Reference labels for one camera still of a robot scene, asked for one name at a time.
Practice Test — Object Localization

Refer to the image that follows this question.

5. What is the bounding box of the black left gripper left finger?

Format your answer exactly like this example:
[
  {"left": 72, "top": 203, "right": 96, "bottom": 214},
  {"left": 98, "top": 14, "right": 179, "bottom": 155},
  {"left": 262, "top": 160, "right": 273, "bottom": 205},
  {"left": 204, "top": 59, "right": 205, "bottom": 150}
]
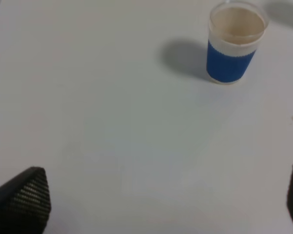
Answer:
[{"left": 0, "top": 167, "right": 51, "bottom": 234}]

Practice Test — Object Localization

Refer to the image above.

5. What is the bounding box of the blue sleeved clear cup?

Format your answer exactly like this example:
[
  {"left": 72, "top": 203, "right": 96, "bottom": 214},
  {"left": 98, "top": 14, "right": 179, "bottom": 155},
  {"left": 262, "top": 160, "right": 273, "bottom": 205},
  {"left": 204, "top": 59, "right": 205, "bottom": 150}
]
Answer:
[{"left": 206, "top": 0, "right": 269, "bottom": 84}]

